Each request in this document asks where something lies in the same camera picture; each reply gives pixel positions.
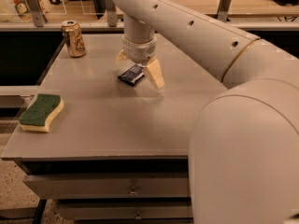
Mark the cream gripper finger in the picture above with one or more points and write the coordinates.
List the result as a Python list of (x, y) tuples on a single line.
[(120, 57), (153, 72)]

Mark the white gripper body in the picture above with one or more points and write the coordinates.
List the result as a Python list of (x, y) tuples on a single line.
[(139, 52)]

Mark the dark blue snack bar wrapper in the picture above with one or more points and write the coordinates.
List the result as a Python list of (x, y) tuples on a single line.
[(132, 75)]

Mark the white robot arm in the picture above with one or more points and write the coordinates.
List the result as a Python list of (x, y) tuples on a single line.
[(244, 150)]

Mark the gold beverage can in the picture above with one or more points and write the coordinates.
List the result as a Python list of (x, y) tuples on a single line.
[(73, 38)]

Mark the green and yellow sponge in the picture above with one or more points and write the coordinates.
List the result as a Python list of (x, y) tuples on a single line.
[(41, 113)]

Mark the white printed bag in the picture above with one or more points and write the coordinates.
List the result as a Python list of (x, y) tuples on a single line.
[(19, 11)]

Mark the upper metal drawer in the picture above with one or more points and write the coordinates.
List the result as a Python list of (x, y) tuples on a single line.
[(108, 185)]

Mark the metal drawer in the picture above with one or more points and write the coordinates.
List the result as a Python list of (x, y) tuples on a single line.
[(108, 185), (135, 210)]

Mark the lower metal drawer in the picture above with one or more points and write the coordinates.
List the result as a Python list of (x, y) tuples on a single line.
[(135, 210)]

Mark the metal glass clamp post middle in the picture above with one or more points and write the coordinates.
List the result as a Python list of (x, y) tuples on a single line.
[(112, 18)]

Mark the metal glass clamp post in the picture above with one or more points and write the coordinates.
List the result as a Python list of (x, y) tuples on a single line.
[(223, 8), (112, 18), (39, 19)]

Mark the metal glass clamp post right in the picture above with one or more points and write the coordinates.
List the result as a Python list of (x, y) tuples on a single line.
[(223, 8)]

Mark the metal glass clamp post left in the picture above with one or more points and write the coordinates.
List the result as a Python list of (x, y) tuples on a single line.
[(39, 19)]

